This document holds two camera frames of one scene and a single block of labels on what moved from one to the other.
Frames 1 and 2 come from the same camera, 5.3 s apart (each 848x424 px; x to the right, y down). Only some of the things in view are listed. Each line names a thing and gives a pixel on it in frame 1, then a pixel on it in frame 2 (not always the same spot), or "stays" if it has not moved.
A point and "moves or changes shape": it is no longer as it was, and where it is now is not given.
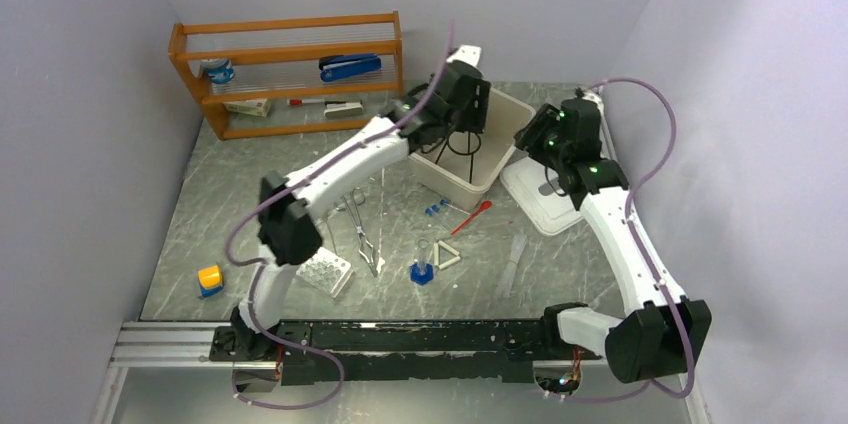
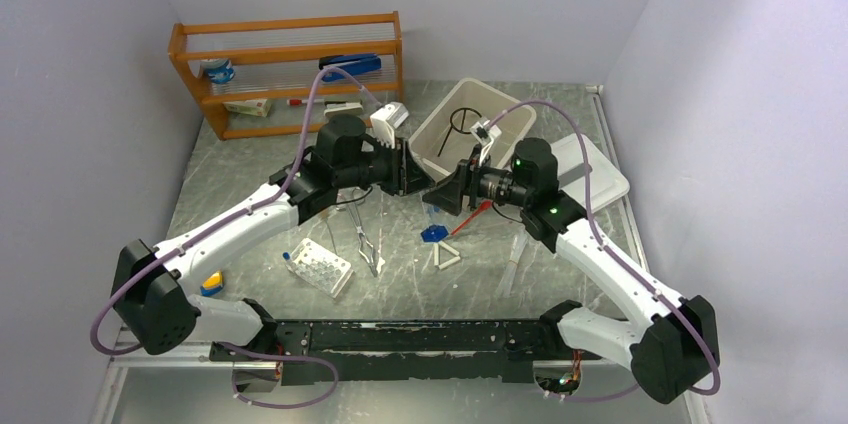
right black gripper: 544,119 -> 465,180
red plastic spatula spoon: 485,205 stays
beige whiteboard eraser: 343,109 stays
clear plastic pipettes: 518,242 stays
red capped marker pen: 299,102 stays
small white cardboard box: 254,107 stays
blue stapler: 333,67 stays
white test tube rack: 327,271 stays
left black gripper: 476,119 -> 405,175
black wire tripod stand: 449,146 moves or changes shape
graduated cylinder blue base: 422,272 -> 434,233
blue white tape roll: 219,70 stays
